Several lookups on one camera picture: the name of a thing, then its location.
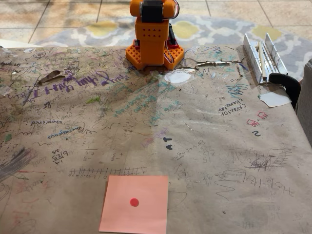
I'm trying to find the pink square paper sheet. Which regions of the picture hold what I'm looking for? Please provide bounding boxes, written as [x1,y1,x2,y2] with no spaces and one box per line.
[98,175,169,234]

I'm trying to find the red white robot cable bundle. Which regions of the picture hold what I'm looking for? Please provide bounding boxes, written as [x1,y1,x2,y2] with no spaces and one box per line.
[163,0,181,66]

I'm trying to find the white torn paper scrap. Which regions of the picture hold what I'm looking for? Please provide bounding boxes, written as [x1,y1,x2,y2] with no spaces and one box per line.
[258,91,293,108]

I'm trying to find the curled brown paper strip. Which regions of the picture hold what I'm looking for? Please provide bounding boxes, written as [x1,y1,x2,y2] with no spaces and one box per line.
[36,70,66,85]

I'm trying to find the aluminium miter box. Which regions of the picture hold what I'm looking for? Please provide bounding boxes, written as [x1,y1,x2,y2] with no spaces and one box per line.
[243,32,289,85]

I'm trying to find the grey yellow patterned rug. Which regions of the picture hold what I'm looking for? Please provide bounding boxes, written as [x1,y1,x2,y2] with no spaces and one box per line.
[34,14,312,80]

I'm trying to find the scribbled brown paper table cover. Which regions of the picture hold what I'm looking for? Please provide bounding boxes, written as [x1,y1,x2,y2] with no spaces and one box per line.
[0,44,312,234]

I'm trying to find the grey upholstered chair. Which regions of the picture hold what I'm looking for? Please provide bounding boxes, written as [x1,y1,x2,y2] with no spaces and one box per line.
[295,58,312,148]

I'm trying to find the thin wooden stick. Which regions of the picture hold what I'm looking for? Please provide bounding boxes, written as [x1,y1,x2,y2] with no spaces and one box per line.
[257,40,268,81]

